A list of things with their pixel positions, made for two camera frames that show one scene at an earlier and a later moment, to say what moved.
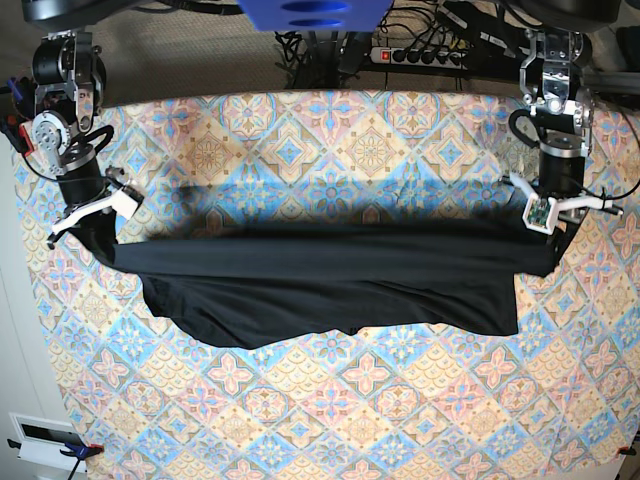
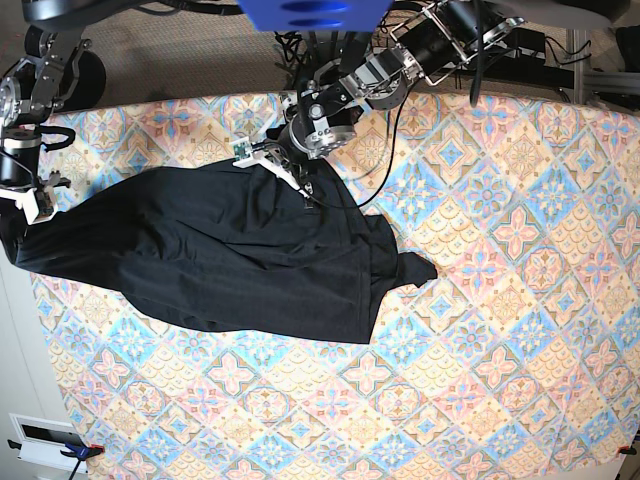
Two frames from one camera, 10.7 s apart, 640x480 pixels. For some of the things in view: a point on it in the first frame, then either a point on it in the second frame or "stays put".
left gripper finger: x=556 y=204 → x=258 y=148
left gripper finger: x=539 y=212 → x=282 y=173
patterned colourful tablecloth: x=142 y=397 stays put
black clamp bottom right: x=628 y=450 stays put
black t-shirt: x=201 y=285 → x=230 y=246
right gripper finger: x=126 y=200 → x=43 y=207
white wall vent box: x=41 y=440 stays put
